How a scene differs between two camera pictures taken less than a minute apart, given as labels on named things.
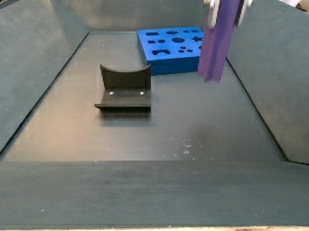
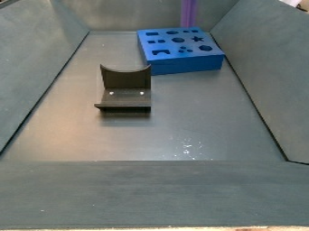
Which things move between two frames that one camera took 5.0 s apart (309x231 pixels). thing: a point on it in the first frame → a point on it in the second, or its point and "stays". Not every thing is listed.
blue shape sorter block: (173, 49) stays
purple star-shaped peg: (216, 41) → (188, 13)
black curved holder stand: (127, 89) stays
